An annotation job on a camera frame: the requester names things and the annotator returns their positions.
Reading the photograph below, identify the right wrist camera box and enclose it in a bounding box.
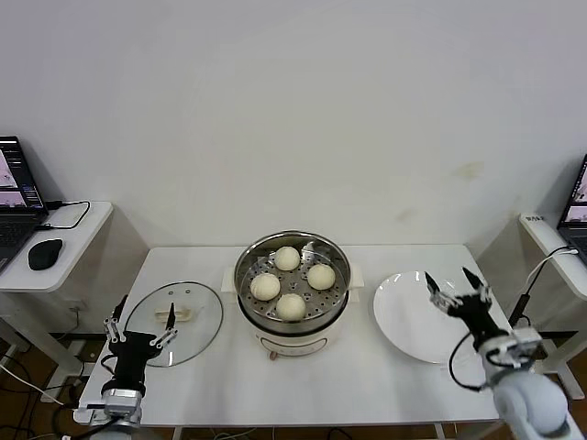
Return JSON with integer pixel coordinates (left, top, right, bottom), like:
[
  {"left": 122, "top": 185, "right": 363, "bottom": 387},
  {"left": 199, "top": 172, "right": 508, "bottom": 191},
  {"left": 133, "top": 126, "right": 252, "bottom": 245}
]
[{"left": 499, "top": 325, "right": 545, "bottom": 368}]

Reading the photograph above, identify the cream electric cooking pot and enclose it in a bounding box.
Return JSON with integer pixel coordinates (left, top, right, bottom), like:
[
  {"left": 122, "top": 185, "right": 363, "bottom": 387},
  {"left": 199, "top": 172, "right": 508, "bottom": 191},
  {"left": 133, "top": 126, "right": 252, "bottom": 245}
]
[{"left": 221, "top": 265, "right": 368, "bottom": 363}]

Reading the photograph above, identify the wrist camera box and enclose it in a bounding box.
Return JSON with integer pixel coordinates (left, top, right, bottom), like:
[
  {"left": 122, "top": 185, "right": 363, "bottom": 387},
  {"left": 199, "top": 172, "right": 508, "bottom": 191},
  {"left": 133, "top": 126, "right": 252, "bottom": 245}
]
[
  {"left": 72, "top": 388, "right": 144, "bottom": 426},
  {"left": 499, "top": 325, "right": 545, "bottom": 368}
]

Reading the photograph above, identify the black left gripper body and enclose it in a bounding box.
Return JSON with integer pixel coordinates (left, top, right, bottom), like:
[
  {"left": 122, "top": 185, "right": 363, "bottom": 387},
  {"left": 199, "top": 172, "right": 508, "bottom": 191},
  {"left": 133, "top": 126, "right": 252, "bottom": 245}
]
[{"left": 108, "top": 330, "right": 158, "bottom": 391}]

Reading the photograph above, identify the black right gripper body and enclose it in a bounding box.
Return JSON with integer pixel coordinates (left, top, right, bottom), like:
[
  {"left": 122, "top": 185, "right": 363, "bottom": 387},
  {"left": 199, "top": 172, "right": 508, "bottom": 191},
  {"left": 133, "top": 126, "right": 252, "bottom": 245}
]
[{"left": 446, "top": 291, "right": 504, "bottom": 353}]

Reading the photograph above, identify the black computer mouse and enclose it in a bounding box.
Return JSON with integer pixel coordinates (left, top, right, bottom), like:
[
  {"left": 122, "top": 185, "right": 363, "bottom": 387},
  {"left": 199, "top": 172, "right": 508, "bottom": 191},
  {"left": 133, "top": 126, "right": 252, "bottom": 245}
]
[{"left": 27, "top": 237, "right": 64, "bottom": 270}]

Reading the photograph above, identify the round white plate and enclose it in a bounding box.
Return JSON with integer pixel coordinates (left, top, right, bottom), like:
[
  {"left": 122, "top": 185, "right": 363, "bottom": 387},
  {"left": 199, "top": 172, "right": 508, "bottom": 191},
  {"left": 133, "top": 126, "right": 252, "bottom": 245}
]
[{"left": 372, "top": 269, "right": 485, "bottom": 366}]

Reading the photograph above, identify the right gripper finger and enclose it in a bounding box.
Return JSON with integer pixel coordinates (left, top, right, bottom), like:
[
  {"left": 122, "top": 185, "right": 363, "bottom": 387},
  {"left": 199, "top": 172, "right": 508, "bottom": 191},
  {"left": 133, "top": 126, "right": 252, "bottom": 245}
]
[
  {"left": 461, "top": 267, "right": 494, "bottom": 306},
  {"left": 424, "top": 270, "right": 461, "bottom": 317}
]

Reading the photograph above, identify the black open laptop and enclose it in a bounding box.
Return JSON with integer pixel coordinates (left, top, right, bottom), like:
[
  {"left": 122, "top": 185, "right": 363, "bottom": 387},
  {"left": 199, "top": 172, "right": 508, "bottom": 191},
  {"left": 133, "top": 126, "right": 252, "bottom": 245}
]
[
  {"left": 558, "top": 154, "right": 587, "bottom": 267},
  {"left": 0, "top": 135, "right": 50, "bottom": 271}
]

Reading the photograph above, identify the perforated steel steamer basket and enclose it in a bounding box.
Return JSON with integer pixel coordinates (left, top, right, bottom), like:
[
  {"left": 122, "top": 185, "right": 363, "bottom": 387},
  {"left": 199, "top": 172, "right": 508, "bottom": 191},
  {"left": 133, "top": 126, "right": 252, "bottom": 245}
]
[{"left": 234, "top": 231, "right": 353, "bottom": 327}]

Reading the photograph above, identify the white steamed baozi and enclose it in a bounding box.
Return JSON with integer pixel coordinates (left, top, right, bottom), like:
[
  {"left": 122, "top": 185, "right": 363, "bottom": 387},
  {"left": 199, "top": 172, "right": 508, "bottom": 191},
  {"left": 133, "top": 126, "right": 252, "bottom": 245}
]
[
  {"left": 249, "top": 272, "right": 282, "bottom": 303},
  {"left": 273, "top": 245, "right": 302, "bottom": 271},
  {"left": 274, "top": 292, "right": 307, "bottom": 322},
  {"left": 305, "top": 264, "right": 337, "bottom": 292}
]

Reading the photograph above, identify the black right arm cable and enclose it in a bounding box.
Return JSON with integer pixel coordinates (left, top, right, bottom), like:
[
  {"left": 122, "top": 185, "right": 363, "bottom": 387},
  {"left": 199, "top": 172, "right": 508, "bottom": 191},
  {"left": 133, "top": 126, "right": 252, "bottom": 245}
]
[{"left": 448, "top": 332, "right": 494, "bottom": 391}]

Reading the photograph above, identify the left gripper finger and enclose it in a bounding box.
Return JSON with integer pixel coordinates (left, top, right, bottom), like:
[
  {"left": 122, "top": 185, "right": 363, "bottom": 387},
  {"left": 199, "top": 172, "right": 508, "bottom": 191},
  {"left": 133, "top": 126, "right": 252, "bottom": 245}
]
[
  {"left": 148, "top": 301, "right": 180, "bottom": 348},
  {"left": 102, "top": 294, "right": 129, "bottom": 344}
]

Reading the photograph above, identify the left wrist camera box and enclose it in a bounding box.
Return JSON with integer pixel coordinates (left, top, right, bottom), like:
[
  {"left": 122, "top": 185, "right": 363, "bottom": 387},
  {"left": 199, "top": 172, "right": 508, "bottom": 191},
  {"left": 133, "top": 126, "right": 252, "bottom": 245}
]
[{"left": 72, "top": 388, "right": 144, "bottom": 426}]

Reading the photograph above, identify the round glass pot lid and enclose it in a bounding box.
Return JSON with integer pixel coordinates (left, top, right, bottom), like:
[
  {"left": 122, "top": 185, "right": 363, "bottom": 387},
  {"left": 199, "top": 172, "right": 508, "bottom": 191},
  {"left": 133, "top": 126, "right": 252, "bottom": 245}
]
[{"left": 123, "top": 280, "right": 225, "bottom": 368}]

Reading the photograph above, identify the black laptop cable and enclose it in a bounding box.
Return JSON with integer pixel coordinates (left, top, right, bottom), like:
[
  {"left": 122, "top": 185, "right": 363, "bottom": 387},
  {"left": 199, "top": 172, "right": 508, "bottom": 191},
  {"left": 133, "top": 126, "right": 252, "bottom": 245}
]
[{"left": 36, "top": 199, "right": 92, "bottom": 230}]

